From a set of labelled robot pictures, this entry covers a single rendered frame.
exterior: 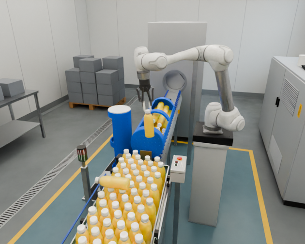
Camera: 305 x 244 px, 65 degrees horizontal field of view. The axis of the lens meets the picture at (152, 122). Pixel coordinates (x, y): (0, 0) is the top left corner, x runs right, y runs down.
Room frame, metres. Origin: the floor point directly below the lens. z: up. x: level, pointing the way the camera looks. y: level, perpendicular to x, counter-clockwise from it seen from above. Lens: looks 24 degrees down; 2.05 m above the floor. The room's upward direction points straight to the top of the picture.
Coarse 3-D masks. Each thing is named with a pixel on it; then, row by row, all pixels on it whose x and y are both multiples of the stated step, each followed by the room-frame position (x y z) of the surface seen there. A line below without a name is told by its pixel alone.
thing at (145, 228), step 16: (144, 176) 1.32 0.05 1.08; (160, 176) 1.31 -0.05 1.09; (112, 192) 1.16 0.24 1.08; (128, 192) 1.19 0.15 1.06; (160, 192) 1.28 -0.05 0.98; (96, 208) 1.11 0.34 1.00; (112, 208) 1.03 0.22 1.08; (144, 208) 1.05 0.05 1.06; (96, 224) 0.91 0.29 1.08; (112, 224) 0.92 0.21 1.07; (128, 224) 0.93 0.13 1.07; (144, 224) 0.92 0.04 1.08; (112, 240) 0.82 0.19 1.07; (128, 240) 0.82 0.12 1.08; (144, 240) 0.90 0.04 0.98
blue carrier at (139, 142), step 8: (152, 104) 2.43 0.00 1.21; (168, 104) 2.57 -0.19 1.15; (152, 112) 2.14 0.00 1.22; (160, 112) 2.13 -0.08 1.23; (168, 120) 2.11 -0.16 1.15; (168, 128) 2.03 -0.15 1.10; (136, 136) 1.77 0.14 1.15; (144, 136) 1.74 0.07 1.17; (160, 136) 1.73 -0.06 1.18; (136, 144) 1.76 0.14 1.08; (144, 144) 1.74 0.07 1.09; (152, 144) 1.73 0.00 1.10; (160, 144) 1.72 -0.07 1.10; (152, 152) 1.73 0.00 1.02; (160, 152) 1.72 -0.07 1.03
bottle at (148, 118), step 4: (144, 116) 1.61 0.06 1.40; (148, 116) 1.60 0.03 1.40; (144, 120) 1.60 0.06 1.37; (148, 120) 1.59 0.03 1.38; (152, 120) 1.60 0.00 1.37; (144, 124) 1.60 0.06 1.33; (148, 124) 1.59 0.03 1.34; (152, 124) 1.60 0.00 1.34; (144, 128) 1.61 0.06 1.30; (148, 128) 1.58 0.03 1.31; (152, 128) 1.60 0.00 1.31; (148, 132) 1.58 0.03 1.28; (152, 132) 1.59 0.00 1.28; (148, 136) 1.58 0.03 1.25; (152, 136) 1.59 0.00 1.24
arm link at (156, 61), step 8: (192, 48) 1.88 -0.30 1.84; (144, 56) 1.54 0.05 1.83; (152, 56) 1.47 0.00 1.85; (160, 56) 1.45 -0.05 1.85; (168, 56) 1.56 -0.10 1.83; (176, 56) 1.63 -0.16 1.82; (184, 56) 1.79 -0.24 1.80; (192, 56) 1.83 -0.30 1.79; (144, 64) 1.51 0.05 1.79; (152, 64) 1.45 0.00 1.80; (160, 64) 1.44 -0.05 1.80; (168, 64) 1.56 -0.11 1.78
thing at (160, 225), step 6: (168, 192) 1.41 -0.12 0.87; (168, 198) 1.43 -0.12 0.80; (162, 204) 1.25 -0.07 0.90; (96, 210) 1.20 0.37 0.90; (162, 210) 1.20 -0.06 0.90; (162, 216) 1.15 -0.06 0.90; (162, 222) 1.11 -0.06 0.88; (156, 228) 1.05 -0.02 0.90; (162, 228) 1.12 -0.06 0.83; (162, 234) 1.13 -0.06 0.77; (162, 240) 1.27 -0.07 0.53
